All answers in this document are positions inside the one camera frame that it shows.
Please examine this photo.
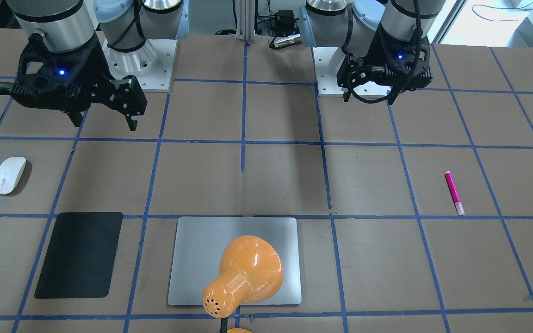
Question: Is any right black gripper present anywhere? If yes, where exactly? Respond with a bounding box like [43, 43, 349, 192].
[0, 33, 148, 131]

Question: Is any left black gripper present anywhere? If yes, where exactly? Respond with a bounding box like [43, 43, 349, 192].
[337, 35, 433, 104]

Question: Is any white computer mouse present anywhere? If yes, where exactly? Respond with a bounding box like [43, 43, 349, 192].
[0, 156, 27, 195]

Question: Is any pink marker pen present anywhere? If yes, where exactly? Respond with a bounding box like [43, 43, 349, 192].
[444, 171, 465, 216]

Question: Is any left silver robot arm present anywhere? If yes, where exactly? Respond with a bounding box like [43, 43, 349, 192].
[299, 0, 445, 104]

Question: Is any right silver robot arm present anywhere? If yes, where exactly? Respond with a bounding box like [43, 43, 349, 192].
[0, 0, 190, 131]

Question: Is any black mousepad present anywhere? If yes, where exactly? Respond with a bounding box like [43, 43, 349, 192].
[34, 211, 124, 299]

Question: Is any silver laptop notebook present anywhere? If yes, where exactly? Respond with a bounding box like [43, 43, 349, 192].
[167, 216, 302, 306]

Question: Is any orange desk lamp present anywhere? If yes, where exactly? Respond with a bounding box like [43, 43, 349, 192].
[202, 235, 284, 333]

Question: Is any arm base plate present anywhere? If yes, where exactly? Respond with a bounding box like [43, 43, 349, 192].
[312, 47, 391, 99]
[102, 39, 178, 93]

